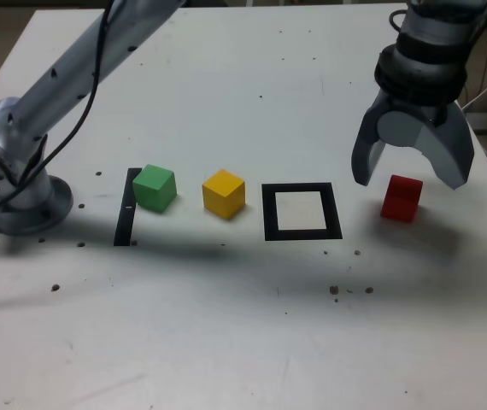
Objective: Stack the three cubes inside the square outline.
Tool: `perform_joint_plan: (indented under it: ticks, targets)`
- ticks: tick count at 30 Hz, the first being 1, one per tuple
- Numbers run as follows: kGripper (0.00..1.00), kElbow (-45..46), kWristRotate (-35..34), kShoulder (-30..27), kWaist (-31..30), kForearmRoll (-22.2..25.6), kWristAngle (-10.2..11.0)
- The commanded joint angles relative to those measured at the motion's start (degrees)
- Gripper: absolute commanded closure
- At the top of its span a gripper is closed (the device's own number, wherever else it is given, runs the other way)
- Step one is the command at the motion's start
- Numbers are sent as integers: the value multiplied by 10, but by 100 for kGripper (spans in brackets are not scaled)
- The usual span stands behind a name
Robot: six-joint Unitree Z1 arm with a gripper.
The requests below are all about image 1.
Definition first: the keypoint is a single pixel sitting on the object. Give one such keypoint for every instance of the black tape square outline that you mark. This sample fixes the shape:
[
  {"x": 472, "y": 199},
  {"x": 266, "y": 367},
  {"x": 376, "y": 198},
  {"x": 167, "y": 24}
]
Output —
[{"x": 269, "y": 213}]

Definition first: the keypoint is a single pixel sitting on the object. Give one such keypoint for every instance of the black tape strip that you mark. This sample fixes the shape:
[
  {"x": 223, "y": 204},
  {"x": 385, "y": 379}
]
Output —
[{"x": 123, "y": 222}]

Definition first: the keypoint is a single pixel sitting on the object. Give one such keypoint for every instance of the yellow cube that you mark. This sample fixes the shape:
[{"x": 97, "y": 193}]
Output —
[{"x": 222, "y": 196}]

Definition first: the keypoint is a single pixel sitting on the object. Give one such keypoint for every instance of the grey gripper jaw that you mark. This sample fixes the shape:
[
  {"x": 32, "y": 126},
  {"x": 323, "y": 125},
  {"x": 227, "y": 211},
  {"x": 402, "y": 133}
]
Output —
[
  {"x": 448, "y": 149},
  {"x": 365, "y": 149}
]

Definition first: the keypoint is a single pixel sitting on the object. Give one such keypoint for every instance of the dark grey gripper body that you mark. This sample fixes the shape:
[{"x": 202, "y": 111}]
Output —
[{"x": 440, "y": 114}]

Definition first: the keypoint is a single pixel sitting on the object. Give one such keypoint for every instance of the red cube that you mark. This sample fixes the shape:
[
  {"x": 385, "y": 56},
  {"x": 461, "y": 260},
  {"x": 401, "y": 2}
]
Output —
[{"x": 399, "y": 200}]

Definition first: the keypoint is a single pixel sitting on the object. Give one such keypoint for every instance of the green cube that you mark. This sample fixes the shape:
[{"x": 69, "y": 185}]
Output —
[{"x": 154, "y": 188}]

